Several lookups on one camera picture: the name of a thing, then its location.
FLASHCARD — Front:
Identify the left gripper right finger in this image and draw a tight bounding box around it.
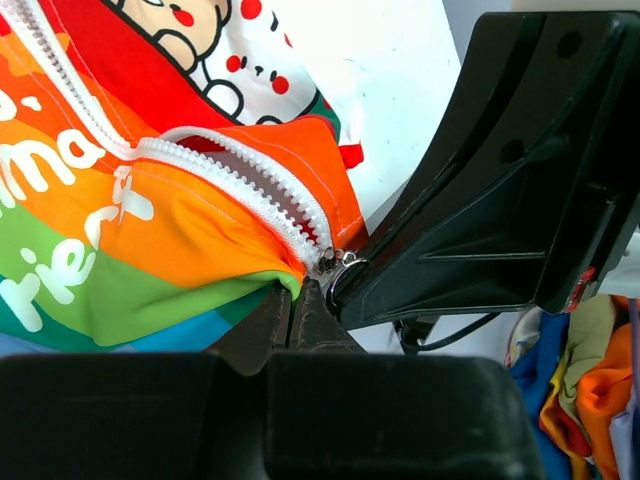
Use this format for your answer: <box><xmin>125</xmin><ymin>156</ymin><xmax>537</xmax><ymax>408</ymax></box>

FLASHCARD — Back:
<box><xmin>264</xmin><ymin>280</ymin><xmax>545</xmax><ymax>479</ymax></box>

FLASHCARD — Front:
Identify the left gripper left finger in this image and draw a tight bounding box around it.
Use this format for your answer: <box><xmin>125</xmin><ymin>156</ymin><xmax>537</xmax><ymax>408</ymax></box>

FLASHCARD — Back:
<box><xmin>1</xmin><ymin>287</ymin><xmax>291</xmax><ymax>479</ymax></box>

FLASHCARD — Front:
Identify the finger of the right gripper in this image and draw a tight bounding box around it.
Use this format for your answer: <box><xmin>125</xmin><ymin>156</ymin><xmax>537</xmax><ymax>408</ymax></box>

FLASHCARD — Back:
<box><xmin>327</xmin><ymin>10</ymin><xmax>639</xmax><ymax>329</ymax></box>

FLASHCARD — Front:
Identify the red rainbow kids jacket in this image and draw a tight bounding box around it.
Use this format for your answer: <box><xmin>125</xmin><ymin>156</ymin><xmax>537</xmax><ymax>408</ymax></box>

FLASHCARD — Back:
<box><xmin>1</xmin><ymin>1</ymin><xmax>367</xmax><ymax>356</ymax></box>

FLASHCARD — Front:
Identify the pile of colourful clothes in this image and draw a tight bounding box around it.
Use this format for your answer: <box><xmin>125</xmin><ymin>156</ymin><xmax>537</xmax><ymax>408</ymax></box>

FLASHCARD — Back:
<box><xmin>505</xmin><ymin>295</ymin><xmax>639</xmax><ymax>479</ymax></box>

